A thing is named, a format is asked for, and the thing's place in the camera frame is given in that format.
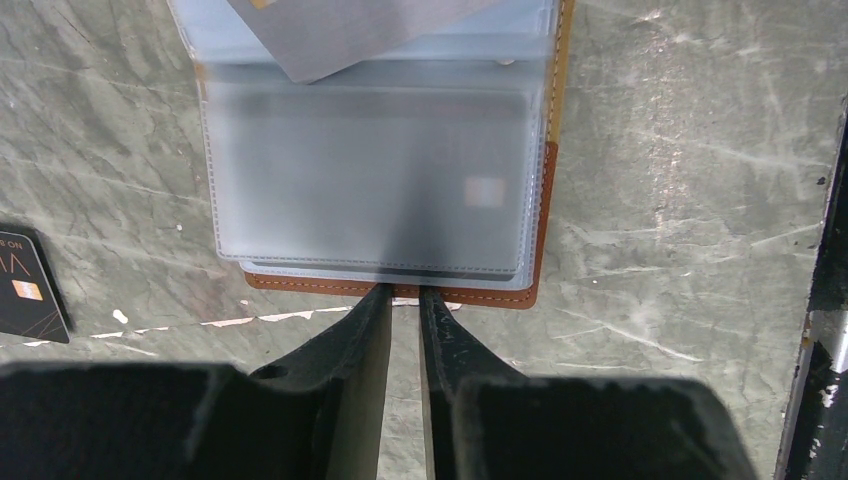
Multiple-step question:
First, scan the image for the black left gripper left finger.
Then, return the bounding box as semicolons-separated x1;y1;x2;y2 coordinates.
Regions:
1;284;392;479

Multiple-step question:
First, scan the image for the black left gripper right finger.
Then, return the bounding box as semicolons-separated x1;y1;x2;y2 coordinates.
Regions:
419;288;756;479

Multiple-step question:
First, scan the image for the brown leather card holder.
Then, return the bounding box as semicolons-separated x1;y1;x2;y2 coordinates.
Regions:
169;1;575;309

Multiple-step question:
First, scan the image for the black VIP card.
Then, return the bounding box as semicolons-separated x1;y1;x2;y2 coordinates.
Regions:
214;89;535;275

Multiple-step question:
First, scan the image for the black card stack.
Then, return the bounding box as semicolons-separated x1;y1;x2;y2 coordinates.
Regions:
1;223;70;344

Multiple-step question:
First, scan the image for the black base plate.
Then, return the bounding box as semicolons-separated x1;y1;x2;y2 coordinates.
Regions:
774;120;847;479

